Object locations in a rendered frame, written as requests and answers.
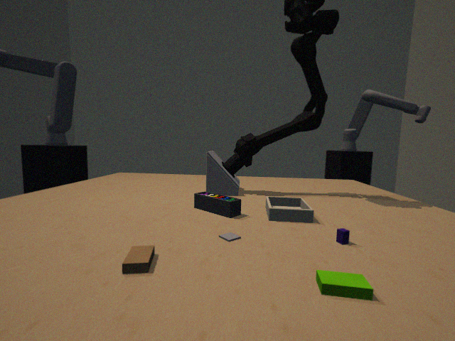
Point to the green flat block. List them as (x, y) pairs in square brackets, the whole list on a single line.
[(342, 284)]

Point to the small brown block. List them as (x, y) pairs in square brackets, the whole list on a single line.
[(138, 260)]

